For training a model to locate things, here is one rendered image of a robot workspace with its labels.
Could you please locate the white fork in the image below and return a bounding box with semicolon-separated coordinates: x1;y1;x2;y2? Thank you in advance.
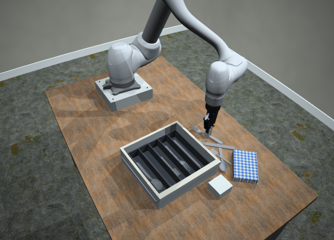
165;146;191;171

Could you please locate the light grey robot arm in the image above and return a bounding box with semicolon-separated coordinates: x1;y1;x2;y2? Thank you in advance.
102;0;248;106

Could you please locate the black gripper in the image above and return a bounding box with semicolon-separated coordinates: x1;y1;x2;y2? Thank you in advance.
203;103;221;138

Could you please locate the grey spoon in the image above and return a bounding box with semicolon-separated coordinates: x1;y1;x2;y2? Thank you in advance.
218;147;228;171
136;162;163;190

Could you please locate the silver fork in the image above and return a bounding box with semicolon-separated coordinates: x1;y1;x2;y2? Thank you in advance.
191;124;222;144

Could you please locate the blue checked towel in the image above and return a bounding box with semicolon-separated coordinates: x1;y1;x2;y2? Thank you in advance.
233;149;259;183

